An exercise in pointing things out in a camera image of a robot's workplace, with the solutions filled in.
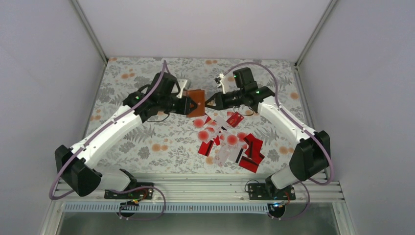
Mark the white card red circle middle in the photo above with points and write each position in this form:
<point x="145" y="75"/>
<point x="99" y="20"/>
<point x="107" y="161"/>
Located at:
<point x="206" y="135"/>

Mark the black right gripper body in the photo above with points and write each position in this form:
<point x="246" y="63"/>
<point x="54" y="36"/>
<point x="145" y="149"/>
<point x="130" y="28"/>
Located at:
<point x="225" y="104"/>

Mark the dark red card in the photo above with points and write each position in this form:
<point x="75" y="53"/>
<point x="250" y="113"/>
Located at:
<point x="249" y="164"/>
<point x="254" y="145"/>

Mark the white card red circle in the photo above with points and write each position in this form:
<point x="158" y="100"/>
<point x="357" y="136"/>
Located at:
<point x="199" y="122"/>
<point x="206" y="135"/>
<point x="231" y="139"/>

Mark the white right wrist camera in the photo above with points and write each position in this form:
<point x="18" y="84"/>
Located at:
<point x="223" y="81"/>

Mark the white card pale pattern bottom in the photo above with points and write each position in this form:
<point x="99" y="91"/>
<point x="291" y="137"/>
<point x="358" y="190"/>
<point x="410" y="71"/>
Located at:
<point x="221" y="157"/>

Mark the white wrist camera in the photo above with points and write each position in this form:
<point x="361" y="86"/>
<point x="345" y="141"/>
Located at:
<point x="184" y="84"/>
<point x="223" y="81"/>

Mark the aluminium rail frame front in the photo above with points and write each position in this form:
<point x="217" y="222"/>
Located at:
<point x="317" y="210"/>

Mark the white card red circle top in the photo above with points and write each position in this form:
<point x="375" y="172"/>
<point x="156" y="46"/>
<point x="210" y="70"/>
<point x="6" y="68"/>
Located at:
<point x="199" y="122"/>

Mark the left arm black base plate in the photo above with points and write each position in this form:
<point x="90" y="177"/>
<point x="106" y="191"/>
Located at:
<point x="142" y="194"/>

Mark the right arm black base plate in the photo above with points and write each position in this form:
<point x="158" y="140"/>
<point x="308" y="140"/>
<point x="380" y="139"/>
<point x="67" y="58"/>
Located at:
<point x="263" y="191"/>

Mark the slotted grey cable duct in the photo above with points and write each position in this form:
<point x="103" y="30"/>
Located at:
<point x="148" y="207"/>

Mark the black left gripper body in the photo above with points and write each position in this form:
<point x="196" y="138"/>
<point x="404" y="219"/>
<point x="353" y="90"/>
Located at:
<point x="182" y="109"/>

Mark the white card red circle centre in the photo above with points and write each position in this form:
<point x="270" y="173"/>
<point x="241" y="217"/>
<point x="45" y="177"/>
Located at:
<point x="231" y="139"/>

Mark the red card black stripe left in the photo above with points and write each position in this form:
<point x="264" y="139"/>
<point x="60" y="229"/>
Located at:
<point x="206" y="147"/>

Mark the brown leather card holder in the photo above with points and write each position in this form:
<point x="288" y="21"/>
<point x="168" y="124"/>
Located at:
<point x="199" y="97"/>

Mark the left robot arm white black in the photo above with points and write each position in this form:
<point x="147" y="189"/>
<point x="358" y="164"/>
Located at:
<point x="77" y="165"/>

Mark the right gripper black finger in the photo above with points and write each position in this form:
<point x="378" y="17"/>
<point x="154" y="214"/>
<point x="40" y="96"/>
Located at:
<point x="211" y="106"/>
<point x="211" y="100"/>

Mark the red card with gold logo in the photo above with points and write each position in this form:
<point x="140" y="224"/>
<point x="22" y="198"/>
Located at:
<point x="234" y="119"/>

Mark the dark red card right upper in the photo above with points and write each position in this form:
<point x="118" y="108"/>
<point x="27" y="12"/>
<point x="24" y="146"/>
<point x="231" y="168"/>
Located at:
<point x="254" y="145"/>

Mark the white card black stripe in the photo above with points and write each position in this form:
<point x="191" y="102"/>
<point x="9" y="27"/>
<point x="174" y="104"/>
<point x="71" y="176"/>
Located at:
<point x="235" y="155"/>

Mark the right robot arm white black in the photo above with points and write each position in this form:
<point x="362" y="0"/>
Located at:
<point x="312" y="152"/>

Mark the dark red card bottom right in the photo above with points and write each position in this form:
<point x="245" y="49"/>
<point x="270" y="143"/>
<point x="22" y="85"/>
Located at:
<point x="249" y="164"/>

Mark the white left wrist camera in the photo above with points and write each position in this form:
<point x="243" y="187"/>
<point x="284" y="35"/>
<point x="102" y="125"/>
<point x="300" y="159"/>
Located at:
<point x="184" y="84"/>

